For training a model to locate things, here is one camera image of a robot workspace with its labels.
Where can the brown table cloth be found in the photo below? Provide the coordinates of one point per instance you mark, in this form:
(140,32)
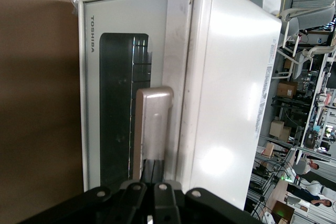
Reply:
(36,103)

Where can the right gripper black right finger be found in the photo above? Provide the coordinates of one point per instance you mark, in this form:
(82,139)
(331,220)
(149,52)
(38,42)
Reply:
(165,203)

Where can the white office chair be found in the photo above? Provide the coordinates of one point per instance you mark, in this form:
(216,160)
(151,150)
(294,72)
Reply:
(302,24)

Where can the brown cardboard box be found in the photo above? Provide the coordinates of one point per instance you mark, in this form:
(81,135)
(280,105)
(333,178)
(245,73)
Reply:
(287,89)
(280,129)

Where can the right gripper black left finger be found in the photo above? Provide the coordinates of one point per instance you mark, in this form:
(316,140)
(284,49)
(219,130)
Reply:
(132,203)

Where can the open cardboard box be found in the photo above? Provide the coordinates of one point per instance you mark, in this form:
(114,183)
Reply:
(283,211)

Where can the white toaster oven body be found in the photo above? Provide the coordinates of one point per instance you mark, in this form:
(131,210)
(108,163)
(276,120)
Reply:
(231,90)

